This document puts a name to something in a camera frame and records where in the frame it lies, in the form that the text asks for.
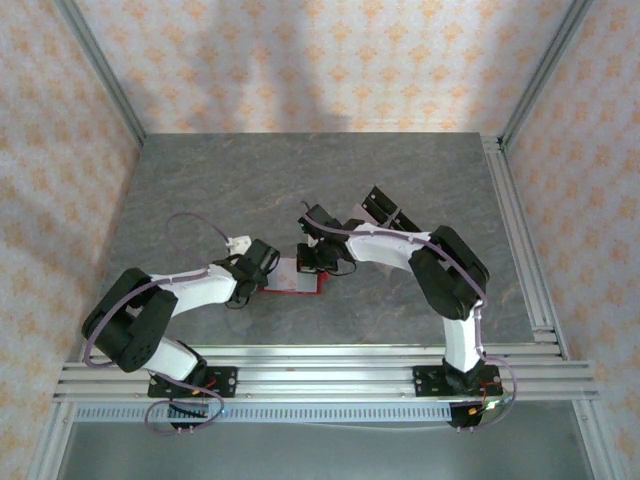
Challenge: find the narrow aluminium extrusion rail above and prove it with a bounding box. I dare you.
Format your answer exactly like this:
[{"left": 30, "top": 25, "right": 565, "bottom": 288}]
[{"left": 79, "top": 343, "right": 569, "bottom": 364}]

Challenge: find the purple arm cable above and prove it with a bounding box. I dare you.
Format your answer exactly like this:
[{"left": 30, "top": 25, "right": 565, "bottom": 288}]
[
  {"left": 83, "top": 212, "right": 240, "bottom": 437},
  {"left": 298, "top": 199, "right": 519, "bottom": 432}
]

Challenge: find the aluminium frame post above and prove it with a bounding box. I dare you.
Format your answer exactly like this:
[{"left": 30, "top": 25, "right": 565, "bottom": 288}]
[
  {"left": 498, "top": 0, "right": 597, "bottom": 151},
  {"left": 53, "top": 0, "right": 149, "bottom": 150}
]

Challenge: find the red card holder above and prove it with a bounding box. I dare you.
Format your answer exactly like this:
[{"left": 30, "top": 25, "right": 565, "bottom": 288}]
[{"left": 257, "top": 255, "right": 330, "bottom": 297}]

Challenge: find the wide aluminium extrusion rail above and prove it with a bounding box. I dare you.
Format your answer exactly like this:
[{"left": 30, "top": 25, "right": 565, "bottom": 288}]
[{"left": 52, "top": 360, "right": 600, "bottom": 404}]

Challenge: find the grey metal panel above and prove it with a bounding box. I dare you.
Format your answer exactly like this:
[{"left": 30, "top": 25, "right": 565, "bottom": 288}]
[{"left": 58, "top": 422, "right": 597, "bottom": 480}]

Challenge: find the white VIP card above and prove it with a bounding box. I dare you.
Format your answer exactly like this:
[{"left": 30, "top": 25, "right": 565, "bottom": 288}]
[{"left": 272, "top": 258, "right": 302, "bottom": 291}]

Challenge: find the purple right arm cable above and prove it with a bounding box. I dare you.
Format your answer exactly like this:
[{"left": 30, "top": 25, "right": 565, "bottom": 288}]
[{"left": 298, "top": 199, "right": 519, "bottom": 432}]

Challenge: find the aluminium frame leg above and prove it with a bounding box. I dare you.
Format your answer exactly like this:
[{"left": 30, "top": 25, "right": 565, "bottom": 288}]
[
  {"left": 27, "top": 399, "right": 76, "bottom": 480},
  {"left": 572, "top": 399, "right": 615, "bottom": 480}
]

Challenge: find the aluminium side rail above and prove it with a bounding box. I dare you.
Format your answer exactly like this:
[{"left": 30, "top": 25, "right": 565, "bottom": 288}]
[{"left": 479, "top": 133, "right": 569, "bottom": 359}]

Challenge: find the grey slotted cable duct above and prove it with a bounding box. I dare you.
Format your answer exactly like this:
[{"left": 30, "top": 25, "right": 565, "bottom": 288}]
[{"left": 74, "top": 403, "right": 454, "bottom": 424}]

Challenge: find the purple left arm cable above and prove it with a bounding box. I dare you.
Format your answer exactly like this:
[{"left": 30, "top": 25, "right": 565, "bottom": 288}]
[{"left": 83, "top": 212, "right": 240, "bottom": 437}]

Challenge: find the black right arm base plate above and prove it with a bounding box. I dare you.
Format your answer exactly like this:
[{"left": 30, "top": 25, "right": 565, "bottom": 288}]
[{"left": 413, "top": 364, "right": 503, "bottom": 400}]

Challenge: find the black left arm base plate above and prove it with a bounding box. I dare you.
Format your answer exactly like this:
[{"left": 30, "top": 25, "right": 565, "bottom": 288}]
[{"left": 148, "top": 364, "right": 239, "bottom": 400}]

